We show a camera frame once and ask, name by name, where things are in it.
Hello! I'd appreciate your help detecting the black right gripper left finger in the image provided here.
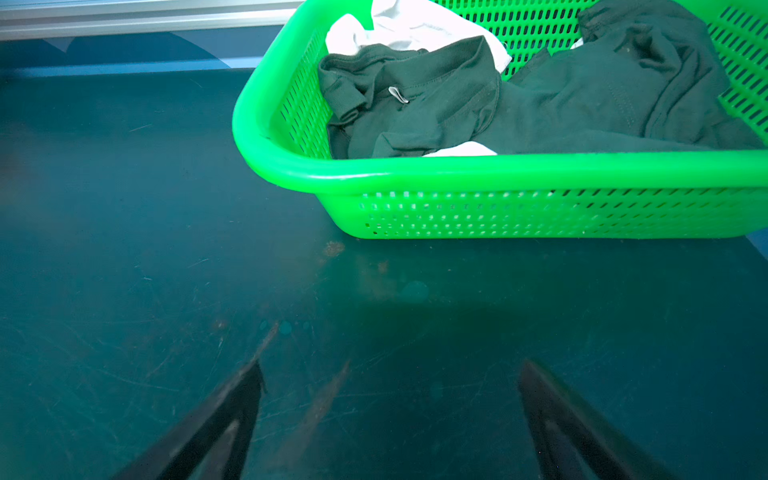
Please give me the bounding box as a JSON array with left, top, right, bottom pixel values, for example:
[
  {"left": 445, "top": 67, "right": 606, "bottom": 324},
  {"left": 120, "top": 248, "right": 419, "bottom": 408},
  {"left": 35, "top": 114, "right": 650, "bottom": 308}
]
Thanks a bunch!
[{"left": 113, "top": 358, "right": 265, "bottom": 479}]

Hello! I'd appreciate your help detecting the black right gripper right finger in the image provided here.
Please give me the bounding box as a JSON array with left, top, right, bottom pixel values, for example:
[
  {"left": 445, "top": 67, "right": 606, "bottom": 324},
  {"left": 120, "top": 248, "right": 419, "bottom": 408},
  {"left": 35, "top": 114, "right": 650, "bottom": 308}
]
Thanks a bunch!
[{"left": 518, "top": 360, "right": 675, "bottom": 479}]

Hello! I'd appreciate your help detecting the white t shirt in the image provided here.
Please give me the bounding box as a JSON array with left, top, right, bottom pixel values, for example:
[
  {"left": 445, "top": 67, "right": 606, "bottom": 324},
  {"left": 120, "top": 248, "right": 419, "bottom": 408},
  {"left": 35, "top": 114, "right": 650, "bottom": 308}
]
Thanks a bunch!
[{"left": 325, "top": 0, "right": 512, "bottom": 73}]

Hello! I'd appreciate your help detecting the dark green t shirt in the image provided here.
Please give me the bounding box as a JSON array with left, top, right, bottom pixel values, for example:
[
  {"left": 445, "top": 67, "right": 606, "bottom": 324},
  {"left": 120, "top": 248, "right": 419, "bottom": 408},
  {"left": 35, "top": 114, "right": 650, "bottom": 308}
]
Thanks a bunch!
[{"left": 318, "top": 1, "right": 762, "bottom": 160}]

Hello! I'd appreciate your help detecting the green plastic basket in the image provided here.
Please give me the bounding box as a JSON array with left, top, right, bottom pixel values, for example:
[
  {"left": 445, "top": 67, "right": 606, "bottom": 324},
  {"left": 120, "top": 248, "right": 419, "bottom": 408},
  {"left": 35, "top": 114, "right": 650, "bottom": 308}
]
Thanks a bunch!
[{"left": 232, "top": 1, "right": 767, "bottom": 239}]

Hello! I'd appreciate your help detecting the aluminium back frame rail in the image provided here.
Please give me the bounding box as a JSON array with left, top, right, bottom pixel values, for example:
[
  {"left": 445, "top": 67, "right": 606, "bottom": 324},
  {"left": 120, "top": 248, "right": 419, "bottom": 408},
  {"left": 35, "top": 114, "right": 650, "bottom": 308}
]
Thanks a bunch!
[{"left": 1, "top": 0, "right": 302, "bottom": 41}]

